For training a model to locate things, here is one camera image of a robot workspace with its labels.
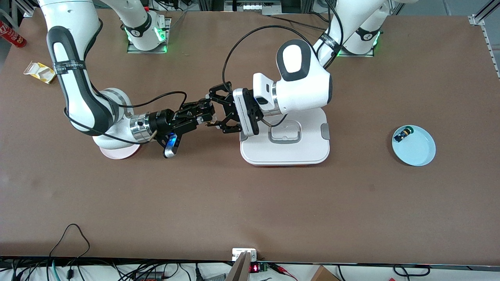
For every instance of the pink round plate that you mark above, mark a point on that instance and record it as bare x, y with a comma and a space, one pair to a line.
121, 155

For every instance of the red drink can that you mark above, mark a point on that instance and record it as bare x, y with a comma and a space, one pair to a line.
13, 37

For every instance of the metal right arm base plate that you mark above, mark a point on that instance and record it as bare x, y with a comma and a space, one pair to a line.
134, 50

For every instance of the light blue round plate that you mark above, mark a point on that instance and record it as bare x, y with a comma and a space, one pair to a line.
420, 150

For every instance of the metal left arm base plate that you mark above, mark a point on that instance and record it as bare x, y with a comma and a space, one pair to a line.
363, 55

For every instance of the green push-button switch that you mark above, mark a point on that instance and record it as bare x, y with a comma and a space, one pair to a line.
402, 135

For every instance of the aluminium frame profile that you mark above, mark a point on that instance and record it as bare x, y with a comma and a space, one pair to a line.
23, 8

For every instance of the red clip lead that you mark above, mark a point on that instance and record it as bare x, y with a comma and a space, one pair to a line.
279, 267

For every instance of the small white mount block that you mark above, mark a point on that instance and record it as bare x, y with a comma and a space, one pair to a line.
239, 253

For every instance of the white power strip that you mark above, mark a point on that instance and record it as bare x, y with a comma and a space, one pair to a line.
254, 7

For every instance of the brown cardboard box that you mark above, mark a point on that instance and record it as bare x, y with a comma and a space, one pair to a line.
324, 275

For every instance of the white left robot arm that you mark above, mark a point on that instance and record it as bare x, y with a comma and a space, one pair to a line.
300, 89

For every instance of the aluminium frame rail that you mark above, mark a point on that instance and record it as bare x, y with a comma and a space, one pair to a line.
490, 50

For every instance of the white lidded container box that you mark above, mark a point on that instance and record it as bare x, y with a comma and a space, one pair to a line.
285, 154

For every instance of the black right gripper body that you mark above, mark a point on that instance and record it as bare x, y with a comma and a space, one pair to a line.
161, 120

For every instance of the yellow paper carton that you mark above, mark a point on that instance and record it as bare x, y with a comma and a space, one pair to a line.
41, 72

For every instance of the black power adapter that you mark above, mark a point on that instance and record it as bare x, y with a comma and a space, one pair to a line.
150, 278

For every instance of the red digit display board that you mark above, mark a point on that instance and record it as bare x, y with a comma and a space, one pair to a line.
254, 268

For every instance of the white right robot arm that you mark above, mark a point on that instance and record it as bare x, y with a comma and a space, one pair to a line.
74, 89

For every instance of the grey metal bar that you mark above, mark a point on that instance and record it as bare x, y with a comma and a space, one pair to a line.
240, 269

